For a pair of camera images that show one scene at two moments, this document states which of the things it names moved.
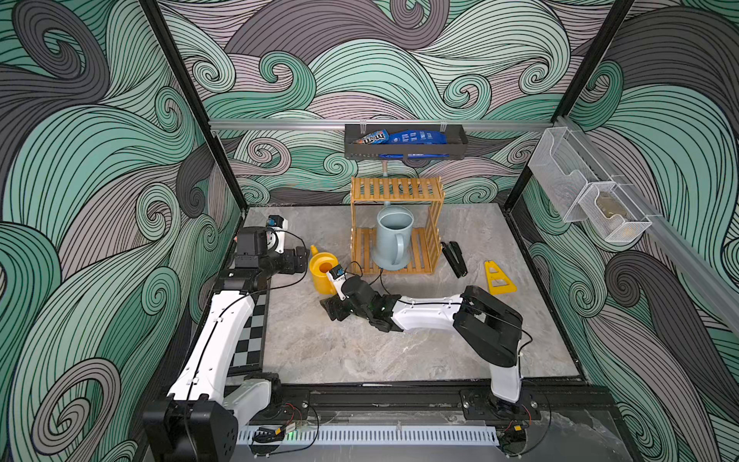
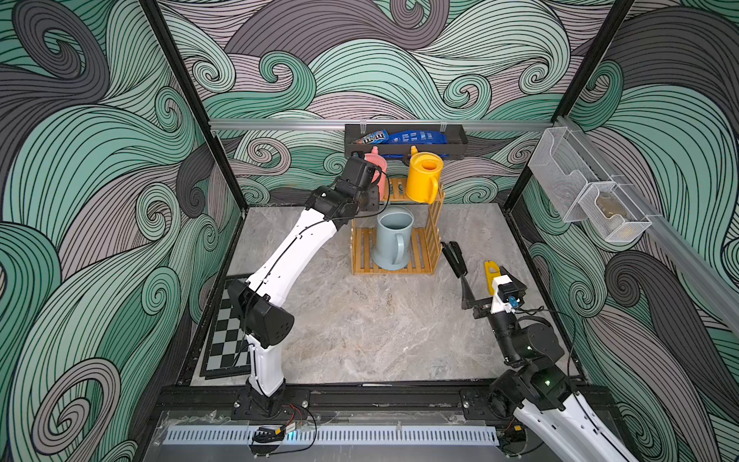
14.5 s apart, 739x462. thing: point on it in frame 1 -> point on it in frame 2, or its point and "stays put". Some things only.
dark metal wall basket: [456, 146] stays put
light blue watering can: [394, 226] stays put
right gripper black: [338, 305] -> [485, 304]
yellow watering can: [320, 264] -> [422, 182]
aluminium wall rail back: [248, 124] stays put
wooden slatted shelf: [425, 242] stays put
